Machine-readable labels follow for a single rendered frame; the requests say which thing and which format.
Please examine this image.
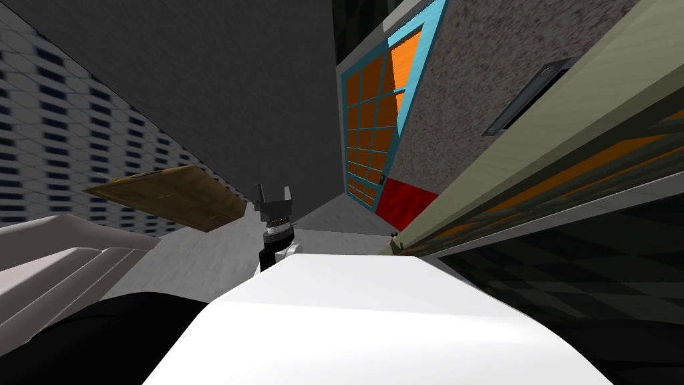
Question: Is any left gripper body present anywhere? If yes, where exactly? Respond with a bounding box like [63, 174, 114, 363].
[253, 197, 295, 223]

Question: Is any olive door with orange panels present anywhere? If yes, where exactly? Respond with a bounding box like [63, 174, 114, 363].
[379, 0, 684, 258]

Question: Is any red mat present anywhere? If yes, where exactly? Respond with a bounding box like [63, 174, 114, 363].
[375, 177, 441, 233]

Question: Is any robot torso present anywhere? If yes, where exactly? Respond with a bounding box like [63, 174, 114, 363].
[141, 253, 615, 385]

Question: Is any blue framed orange panel door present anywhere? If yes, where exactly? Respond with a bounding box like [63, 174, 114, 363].
[341, 0, 449, 215]

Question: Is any brown wooden board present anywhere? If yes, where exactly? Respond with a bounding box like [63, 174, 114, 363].
[82, 164, 248, 233]

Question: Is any white stepped furniture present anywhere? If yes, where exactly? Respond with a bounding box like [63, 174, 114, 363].
[0, 213, 162, 358]

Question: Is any dark grey wall slot plate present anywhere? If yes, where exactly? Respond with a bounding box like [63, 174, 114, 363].
[482, 57, 580, 138]

